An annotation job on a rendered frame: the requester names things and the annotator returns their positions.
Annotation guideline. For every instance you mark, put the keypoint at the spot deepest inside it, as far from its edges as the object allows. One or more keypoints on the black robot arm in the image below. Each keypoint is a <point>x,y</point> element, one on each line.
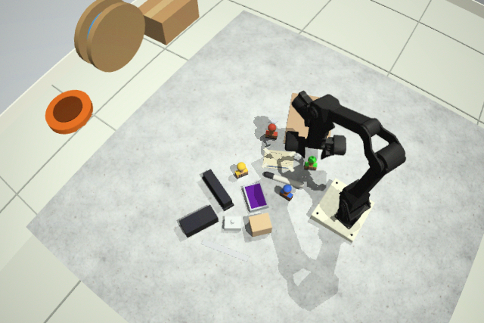
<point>320,115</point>

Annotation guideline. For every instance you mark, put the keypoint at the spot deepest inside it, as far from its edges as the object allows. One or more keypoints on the white marker pen with grey cap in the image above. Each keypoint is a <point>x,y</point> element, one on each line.
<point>283,179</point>

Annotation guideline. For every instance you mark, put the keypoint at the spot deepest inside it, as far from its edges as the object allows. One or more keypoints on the tan cardboard box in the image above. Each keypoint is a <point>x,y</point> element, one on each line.
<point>260,224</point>

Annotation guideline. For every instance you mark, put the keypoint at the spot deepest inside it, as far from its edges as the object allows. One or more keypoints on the cream paper card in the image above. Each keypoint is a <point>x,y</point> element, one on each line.
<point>278,160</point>

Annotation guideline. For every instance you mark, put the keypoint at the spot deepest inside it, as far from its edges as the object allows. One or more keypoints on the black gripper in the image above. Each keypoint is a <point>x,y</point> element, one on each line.
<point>330,146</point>

